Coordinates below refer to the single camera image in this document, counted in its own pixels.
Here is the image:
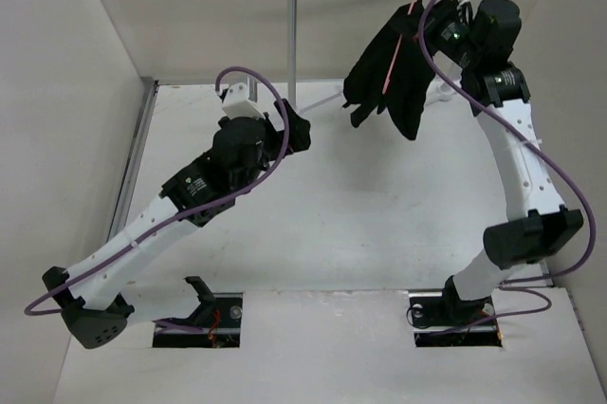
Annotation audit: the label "left aluminium frame rail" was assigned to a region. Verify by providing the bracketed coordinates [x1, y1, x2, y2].
[107, 77, 158, 240]

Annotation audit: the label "black trousers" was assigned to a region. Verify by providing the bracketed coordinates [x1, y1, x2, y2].
[343, 0, 435, 140]

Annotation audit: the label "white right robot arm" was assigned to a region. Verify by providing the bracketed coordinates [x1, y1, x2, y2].
[422, 0, 583, 326]

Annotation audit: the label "aluminium frame rail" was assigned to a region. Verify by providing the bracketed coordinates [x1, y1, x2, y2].
[107, 77, 158, 240]
[541, 260, 555, 287]

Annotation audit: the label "right aluminium frame rail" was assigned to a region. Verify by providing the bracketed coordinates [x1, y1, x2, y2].
[541, 260, 555, 287]

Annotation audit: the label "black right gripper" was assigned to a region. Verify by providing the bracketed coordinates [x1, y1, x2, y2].
[390, 0, 482, 70]

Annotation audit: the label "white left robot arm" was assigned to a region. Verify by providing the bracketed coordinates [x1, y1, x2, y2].
[42, 100, 311, 349]

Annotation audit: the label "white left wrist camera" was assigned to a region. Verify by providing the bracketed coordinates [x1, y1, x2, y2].
[222, 83, 264, 119]

